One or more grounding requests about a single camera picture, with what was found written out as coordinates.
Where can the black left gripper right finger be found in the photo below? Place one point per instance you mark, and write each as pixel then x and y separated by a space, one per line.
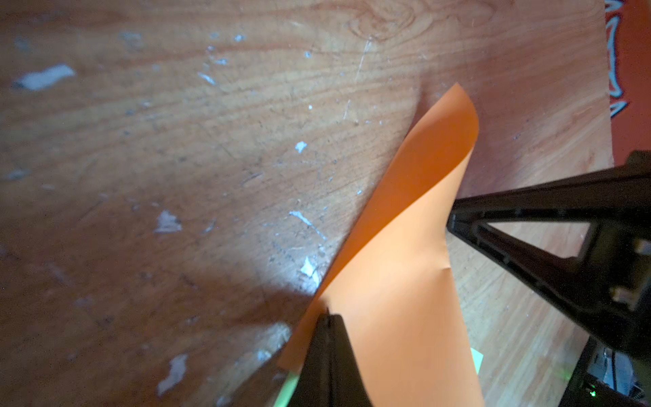
pixel 346 385

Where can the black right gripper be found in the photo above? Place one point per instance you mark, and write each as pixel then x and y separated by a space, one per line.
pixel 607 285

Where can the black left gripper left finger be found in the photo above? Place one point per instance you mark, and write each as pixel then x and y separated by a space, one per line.
pixel 314 382

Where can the orange square paper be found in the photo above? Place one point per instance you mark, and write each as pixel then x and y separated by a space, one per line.
pixel 392 282

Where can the green square paper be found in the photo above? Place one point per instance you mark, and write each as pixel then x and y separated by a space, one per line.
pixel 291 382

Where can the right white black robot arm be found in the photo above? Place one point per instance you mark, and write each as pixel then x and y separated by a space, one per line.
pixel 605 376

